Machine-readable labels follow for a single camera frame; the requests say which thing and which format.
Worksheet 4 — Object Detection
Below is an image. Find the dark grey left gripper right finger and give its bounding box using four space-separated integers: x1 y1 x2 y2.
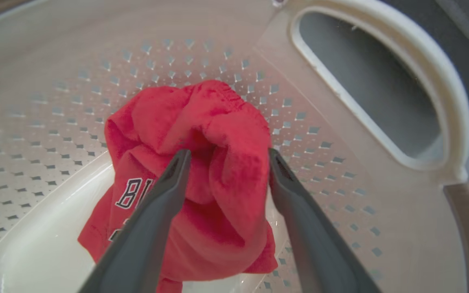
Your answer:
268 147 382 293

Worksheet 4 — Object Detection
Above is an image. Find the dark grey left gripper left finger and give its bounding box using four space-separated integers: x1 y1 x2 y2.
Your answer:
79 149 193 293

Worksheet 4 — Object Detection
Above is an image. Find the red lettered garment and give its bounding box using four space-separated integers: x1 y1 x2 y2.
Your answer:
77 79 279 293

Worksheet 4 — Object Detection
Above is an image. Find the cream perforated laundry basket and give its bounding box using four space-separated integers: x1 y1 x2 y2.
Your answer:
0 0 469 293

